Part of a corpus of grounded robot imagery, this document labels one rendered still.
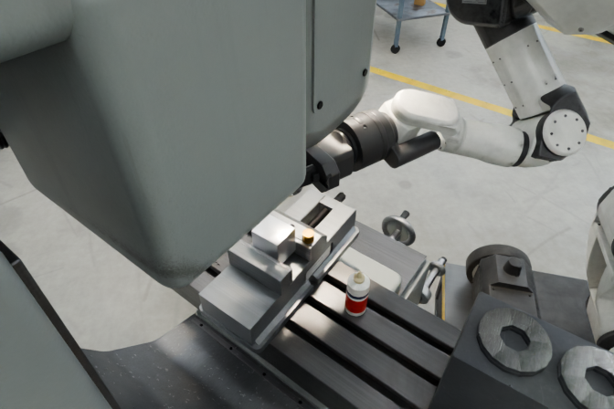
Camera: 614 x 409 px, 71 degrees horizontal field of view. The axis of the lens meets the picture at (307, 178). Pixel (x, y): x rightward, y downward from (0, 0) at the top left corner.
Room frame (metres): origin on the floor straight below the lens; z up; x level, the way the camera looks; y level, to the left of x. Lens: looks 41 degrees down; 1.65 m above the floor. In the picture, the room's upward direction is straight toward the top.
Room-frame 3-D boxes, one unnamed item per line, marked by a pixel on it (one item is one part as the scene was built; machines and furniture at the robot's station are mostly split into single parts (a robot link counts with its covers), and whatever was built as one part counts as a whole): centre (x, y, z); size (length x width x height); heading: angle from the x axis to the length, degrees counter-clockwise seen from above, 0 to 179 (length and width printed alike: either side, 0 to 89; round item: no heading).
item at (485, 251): (0.89, -0.63, 0.50); 0.20 x 0.05 x 0.20; 76
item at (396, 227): (0.91, -0.27, 0.63); 0.16 x 0.12 x 0.12; 143
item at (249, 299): (0.55, 0.04, 0.99); 0.35 x 0.15 x 0.11; 145
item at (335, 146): (0.56, -0.05, 1.23); 0.13 x 0.12 x 0.10; 33
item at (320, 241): (0.58, 0.03, 1.02); 0.12 x 0.06 x 0.04; 55
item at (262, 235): (0.53, 0.06, 1.05); 0.06 x 0.05 x 0.06; 55
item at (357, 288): (0.47, -0.09, 0.99); 0.04 x 0.04 x 0.11
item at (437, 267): (0.85, -0.40, 0.51); 0.22 x 0.06 x 0.06; 143
